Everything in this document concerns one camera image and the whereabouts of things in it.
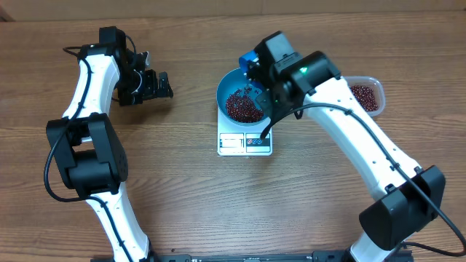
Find blue plastic measuring scoop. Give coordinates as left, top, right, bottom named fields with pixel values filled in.
left=238, top=50, right=265, bottom=91

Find white digital kitchen scale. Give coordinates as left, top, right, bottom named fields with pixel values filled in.
left=217, top=110, right=273, bottom=156

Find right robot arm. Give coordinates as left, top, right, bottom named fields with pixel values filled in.
left=239, top=31, right=446, bottom=261

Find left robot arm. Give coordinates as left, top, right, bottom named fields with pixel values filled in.
left=44, top=26, right=173, bottom=261

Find red beans in bowl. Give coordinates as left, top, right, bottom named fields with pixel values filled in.
left=225, top=85, right=264, bottom=123

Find clear plastic container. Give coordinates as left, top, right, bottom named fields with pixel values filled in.
left=344, top=76, right=386, bottom=117

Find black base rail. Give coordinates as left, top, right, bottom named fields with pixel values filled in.
left=149, top=250, right=350, bottom=262

